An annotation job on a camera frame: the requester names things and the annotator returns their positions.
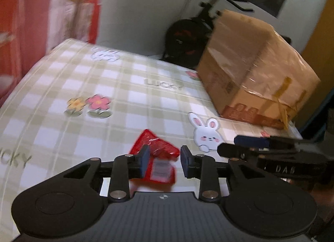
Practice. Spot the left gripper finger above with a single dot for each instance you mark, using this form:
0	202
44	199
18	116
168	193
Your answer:
203	168
125	168

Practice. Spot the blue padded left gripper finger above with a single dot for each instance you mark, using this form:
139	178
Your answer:
272	142

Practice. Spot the red snack packet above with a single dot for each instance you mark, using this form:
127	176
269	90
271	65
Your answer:
160	169

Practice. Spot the brown cardboard box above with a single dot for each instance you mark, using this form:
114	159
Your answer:
252	74

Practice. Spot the checked bunny tablecloth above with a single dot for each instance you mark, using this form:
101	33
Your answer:
82	101

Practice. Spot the black exercise bike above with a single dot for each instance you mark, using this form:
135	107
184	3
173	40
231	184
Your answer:
186	39

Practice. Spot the printed red backdrop cloth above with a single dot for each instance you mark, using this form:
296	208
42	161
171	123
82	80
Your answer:
30	29

